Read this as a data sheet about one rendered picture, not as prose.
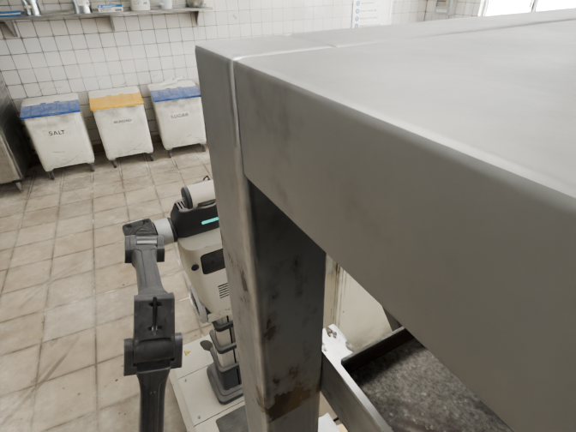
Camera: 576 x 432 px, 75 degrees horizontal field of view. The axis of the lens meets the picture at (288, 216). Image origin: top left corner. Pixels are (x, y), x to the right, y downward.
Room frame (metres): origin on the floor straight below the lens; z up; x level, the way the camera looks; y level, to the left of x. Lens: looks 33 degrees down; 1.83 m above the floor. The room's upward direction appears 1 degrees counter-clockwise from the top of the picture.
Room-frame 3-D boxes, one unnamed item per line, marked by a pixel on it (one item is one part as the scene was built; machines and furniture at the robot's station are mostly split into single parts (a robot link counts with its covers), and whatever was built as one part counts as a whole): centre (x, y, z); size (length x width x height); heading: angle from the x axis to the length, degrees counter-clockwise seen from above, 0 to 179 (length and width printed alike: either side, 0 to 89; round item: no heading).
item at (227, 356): (1.07, 0.27, 0.36); 0.13 x 0.13 x 0.40; 29
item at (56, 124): (4.05, 2.51, 0.38); 0.64 x 0.54 x 0.77; 26
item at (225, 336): (1.07, 0.27, 0.48); 0.11 x 0.11 x 0.40; 29
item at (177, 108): (4.57, 1.33, 0.38); 0.64 x 0.54 x 0.77; 23
